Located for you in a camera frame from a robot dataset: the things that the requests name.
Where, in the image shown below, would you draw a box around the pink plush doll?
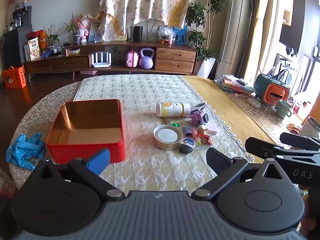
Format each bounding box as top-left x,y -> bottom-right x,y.
76,14 -> 90,43

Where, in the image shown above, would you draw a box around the white yellow-label bottle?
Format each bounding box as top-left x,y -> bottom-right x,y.
156,101 -> 191,117

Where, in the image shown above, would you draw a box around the black mini fridge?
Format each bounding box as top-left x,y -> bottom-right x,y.
1,25 -> 33,69

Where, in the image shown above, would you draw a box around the black speaker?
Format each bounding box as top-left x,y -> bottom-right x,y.
132,26 -> 143,42

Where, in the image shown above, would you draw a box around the purple toy dinosaur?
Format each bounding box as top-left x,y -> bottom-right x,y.
188,110 -> 209,127

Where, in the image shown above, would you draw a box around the teal and orange bag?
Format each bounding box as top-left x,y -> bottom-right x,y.
254,74 -> 290,105

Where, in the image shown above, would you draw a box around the potted orchid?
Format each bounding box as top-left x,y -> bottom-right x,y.
62,12 -> 82,45

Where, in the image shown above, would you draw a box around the blue rubber gloves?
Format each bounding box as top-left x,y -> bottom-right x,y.
6,132 -> 46,170

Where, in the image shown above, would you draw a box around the red tin box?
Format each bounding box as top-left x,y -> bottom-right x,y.
46,99 -> 126,165

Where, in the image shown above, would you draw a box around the clear plastic bag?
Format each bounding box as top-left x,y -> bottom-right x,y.
157,26 -> 175,46

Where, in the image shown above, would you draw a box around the beige curtain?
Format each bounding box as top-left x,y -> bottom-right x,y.
215,0 -> 283,80

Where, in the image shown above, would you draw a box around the wooden media cabinet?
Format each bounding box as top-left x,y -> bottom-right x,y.
22,41 -> 198,82

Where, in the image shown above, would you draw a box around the white quilted table mat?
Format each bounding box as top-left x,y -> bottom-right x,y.
74,74 -> 250,198

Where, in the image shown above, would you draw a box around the white cup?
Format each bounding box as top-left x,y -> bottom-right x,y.
299,116 -> 320,139

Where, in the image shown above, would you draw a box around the black coffee machine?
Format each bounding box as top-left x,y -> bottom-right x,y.
10,6 -> 32,30

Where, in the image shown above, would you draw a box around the tall potted tree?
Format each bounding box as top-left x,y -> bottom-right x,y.
185,0 -> 228,78

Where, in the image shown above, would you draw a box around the orange gift bag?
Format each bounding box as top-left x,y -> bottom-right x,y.
2,66 -> 27,89

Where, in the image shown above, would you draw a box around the green mug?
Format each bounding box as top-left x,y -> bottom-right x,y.
276,99 -> 293,119

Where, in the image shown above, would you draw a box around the small potted plant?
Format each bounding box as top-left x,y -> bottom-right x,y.
44,25 -> 60,53

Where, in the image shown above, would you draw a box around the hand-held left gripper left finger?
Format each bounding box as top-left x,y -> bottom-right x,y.
32,148 -> 125,203

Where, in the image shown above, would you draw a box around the black wall television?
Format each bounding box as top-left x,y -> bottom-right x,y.
279,5 -> 308,53

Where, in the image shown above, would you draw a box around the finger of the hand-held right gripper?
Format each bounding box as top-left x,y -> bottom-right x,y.
279,132 -> 320,151
244,137 -> 320,163

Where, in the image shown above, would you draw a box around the beige lace tablecloth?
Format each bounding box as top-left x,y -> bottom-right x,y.
9,81 -> 303,188

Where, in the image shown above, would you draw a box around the blue printed bag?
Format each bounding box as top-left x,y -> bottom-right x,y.
173,26 -> 188,45

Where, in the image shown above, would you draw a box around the small black blue-label bottle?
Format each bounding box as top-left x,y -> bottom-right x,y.
179,137 -> 196,154

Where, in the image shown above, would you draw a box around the purple kettlebell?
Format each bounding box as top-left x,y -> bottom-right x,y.
139,48 -> 154,69

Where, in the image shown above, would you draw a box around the floral hanging bedsheet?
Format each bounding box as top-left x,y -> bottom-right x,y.
96,0 -> 198,42

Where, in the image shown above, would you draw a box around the vase with pink flowers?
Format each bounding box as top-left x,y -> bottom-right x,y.
7,0 -> 22,12

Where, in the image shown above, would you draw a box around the red candy wrappers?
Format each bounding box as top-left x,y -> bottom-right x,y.
192,132 -> 213,145

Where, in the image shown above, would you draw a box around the round silver tin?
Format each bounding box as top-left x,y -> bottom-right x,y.
153,124 -> 186,150

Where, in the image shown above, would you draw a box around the red and orange boxes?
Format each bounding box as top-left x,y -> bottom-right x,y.
27,30 -> 48,49

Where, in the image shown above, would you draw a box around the white router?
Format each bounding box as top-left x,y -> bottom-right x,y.
91,52 -> 112,68

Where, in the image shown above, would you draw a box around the pink toy suitcase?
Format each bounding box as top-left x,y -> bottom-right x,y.
126,49 -> 139,68

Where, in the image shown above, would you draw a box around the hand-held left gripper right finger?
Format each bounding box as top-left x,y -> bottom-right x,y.
191,147 -> 285,201

